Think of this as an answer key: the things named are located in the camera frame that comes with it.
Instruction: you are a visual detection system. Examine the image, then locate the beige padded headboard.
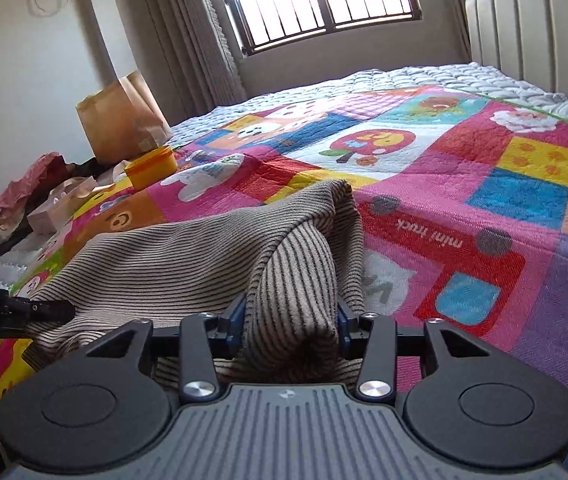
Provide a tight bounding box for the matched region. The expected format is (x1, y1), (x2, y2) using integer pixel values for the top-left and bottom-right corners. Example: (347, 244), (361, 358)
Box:
(465, 0), (568, 96)

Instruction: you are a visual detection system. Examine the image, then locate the grey left curtain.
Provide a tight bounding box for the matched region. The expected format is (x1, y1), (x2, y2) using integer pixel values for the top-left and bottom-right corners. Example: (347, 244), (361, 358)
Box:
(145, 0), (246, 117)

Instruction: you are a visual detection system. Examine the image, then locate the white quilted bedspread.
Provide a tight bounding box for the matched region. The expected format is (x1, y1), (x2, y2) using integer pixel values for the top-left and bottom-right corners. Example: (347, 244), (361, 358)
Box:
(0, 60), (568, 291)

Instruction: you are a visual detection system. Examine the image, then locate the colourful cartoon patchwork mat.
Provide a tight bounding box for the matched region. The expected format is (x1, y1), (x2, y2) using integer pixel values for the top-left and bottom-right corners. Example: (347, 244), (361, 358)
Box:
(14, 86), (568, 469)

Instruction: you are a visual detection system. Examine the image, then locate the pink gift bag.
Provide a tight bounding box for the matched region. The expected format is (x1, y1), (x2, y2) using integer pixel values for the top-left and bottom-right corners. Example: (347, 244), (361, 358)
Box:
(27, 177), (98, 235)

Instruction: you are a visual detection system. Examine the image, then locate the red plastic bag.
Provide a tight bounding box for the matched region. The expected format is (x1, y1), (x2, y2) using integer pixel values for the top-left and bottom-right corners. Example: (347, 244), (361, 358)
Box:
(0, 152), (70, 244)

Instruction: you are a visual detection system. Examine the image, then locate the brown paper bag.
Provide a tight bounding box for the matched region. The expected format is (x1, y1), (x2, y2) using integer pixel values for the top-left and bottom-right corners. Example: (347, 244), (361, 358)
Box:
(76, 70), (171, 165)

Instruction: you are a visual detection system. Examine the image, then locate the orange yellow plastic container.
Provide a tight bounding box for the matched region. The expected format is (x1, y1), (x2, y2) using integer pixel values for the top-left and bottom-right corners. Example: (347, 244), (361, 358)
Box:
(124, 146), (178, 192)

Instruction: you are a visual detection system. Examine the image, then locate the brown striped knit garment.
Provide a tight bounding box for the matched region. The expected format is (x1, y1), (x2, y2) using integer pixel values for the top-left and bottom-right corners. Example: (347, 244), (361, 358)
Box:
(28, 180), (364, 385)

